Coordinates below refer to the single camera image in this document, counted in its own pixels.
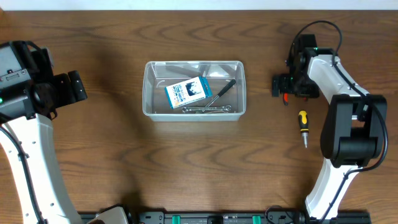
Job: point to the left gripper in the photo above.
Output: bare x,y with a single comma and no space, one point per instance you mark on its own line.
64,96

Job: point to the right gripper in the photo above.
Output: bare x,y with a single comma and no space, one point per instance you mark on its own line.
310,91

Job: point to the red handled pliers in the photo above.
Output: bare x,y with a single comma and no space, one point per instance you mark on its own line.
285,99

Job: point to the small black orange hammer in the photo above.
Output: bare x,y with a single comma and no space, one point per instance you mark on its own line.
222,92

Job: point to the silver offset wrench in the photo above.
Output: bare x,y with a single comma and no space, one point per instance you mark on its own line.
206,108

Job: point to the blue white cardboard box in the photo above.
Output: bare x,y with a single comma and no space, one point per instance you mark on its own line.
188,91

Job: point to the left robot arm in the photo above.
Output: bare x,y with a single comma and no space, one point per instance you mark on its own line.
30,96

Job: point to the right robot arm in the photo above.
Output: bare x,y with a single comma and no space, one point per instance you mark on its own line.
354,131

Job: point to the clear plastic container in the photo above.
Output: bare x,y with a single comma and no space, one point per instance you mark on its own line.
159,74

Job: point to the black yellow stubby screwdriver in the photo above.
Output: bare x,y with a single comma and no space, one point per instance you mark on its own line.
304,129

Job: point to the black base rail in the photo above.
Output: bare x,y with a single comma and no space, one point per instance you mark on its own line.
273,215

